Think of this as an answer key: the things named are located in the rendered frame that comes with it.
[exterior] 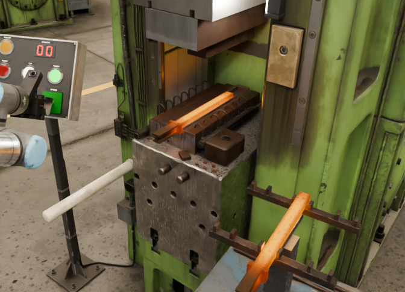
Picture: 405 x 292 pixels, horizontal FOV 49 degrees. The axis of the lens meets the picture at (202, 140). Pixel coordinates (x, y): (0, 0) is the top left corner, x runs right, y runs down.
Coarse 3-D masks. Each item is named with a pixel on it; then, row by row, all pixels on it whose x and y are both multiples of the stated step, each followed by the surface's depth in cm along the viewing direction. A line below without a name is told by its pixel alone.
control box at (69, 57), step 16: (0, 48) 160; (16, 48) 159; (32, 48) 158; (48, 48) 157; (64, 48) 156; (80, 48) 158; (0, 64) 160; (16, 64) 159; (32, 64) 158; (48, 64) 157; (64, 64) 156; (80, 64) 160; (0, 80) 160; (16, 80) 159; (48, 80) 157; (64, 80) 156; (80, 80) 161; (64, 96) 156; (80, 96) 163; (64, 112) 156
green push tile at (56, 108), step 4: (44, 92) 157; (48, 92) 157; (52, 92) 156; (56, 92) 156; (48, 96) 157; (52, 96) 156; (56, 96) 156; (60, 96) 156; (56, 100) 156; (60, 100) 156; (52, 104) 156; (56, 104) 156; (60, 104) 156; (52, 108) 156; (56, 108) 156; (60, 108) 156; (52, 112) 156; (56, 112) 156; (60, 112) 156
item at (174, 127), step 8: (224, 96) 165; (208, 104) 159; (216, 104) 160; (192, 112) 153; (200, 112) 153; (176, 120) 148; (184, 120) 148; (168, 128) 142; (176, 128) 145; (160, 136) 139; (168, 136) 142
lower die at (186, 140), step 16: (192, 96) 171; (208, 96) 169; (256, 96) 171; (176, 112) 157; (208, 112) 155; (240, 112) 164; (160, 128) 152; (192, 128) 147; (208, 128) 149; (176, 144) 151; (192, 144) 146
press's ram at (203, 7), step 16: (144, 0) 133; (160, 0) 130; (176, 0) 126; (192, 0) 123; (208, 0) 120; (224, 0) 123; (240, 0) 130; (256, 0) 137; (208, 16) 122; (224, 16) 126
